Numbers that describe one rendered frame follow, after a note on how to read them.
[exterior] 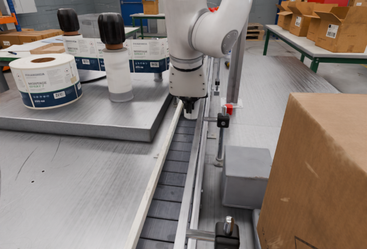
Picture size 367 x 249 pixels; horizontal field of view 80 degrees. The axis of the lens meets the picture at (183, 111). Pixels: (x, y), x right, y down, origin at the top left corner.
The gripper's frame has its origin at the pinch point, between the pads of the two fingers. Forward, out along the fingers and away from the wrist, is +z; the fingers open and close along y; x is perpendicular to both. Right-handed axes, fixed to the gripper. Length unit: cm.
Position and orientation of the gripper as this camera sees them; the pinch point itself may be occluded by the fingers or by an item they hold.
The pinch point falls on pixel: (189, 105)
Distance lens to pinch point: 63.7
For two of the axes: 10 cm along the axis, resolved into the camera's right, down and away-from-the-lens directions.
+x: -1.3, 7.3, -6.6
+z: 0.5, 6.7, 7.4
